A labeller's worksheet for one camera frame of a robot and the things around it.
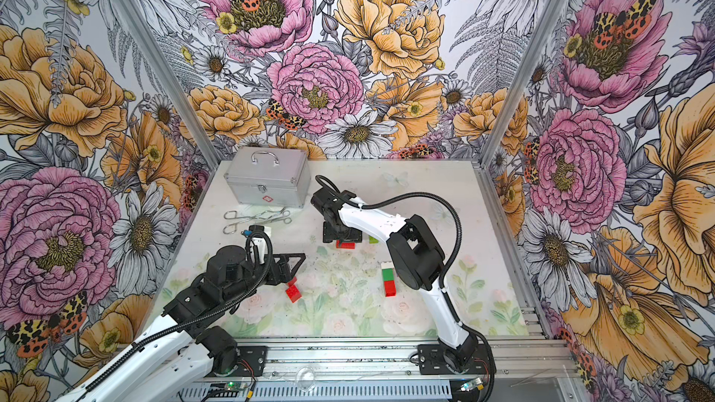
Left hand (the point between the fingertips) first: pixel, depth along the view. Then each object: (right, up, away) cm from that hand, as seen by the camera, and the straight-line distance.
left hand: (293, 265), depth 75 cm
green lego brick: (+26, -7, +14) cm, 31 cm away
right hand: (+12, +2, +17) cm, 21 cm away
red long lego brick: (+12, +1, +21) cm, 24 cm away
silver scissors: (-12, +10, +30) cm, 34 cm away
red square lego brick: (-2, -11, +8) cm, 13 cm away
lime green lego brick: (+22, +3, +21) cm, 30 cm away
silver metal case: (-13, +24, +21) cm, 34 cm away
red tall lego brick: (+27, -10, +10) cm, 30 cm away
